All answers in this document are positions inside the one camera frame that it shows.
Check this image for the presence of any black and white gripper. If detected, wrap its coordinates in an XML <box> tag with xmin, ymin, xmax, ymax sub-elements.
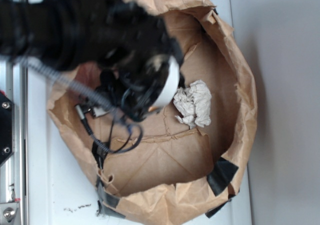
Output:
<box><xmin>97</xmin><ymin>17</ymin><xmax>186</xmax><ymax>122</ymax></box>

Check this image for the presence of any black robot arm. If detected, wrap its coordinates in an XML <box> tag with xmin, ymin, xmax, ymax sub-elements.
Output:
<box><xmin>0</xmin><ymin>0</ymin><xmax>184</xmax><ymax>122</ymax></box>

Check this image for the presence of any crumpled white paper ball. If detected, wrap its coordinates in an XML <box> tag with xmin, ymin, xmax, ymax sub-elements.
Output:
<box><xmin>173</xmin><ymin>79</ymin><xmax>212</xmax><ymax>129</ymax></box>

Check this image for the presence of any black tape strip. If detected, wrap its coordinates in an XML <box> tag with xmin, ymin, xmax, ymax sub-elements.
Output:
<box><xmin>95</xmin><ymin>176</ymin><xmax>126</xmax><ymax>219</ymax></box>
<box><xmin>91</xmin><ymin>142</ymin><xmax>108</xmax><ymax>170</ymax></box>
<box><xmin>206</xmin><ymin>157</ymin><xmax>239</xmax><ymax>196</ymax></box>
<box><xmin>204</xmin><ymin>194</ymin><xmax>236</xmax><ymax>219</ymax></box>

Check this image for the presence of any brown paper bag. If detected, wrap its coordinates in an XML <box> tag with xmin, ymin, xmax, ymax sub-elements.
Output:
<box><xmin>47</xmin><ymin>0</ymin><xmax>258</xmax><ymax>225</ymax></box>

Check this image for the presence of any coiled grey cable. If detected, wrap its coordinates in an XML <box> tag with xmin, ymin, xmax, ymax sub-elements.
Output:
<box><xmin>18</xmin><ymin>56</ymin><xmax>117</xmax><ymax>111</ymax></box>

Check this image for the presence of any aluminium frame rail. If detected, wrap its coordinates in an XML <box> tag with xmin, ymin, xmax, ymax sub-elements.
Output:
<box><xmin>0</xmin><ymin>58</ymin><xmax>28</xmax><ymax>225</ymax></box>

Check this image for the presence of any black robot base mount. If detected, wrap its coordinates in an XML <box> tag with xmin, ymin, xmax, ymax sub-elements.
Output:
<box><xmin>0</xmin><ymin>90</ymin><xmax>15</xmax><ymax>167</ymax></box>

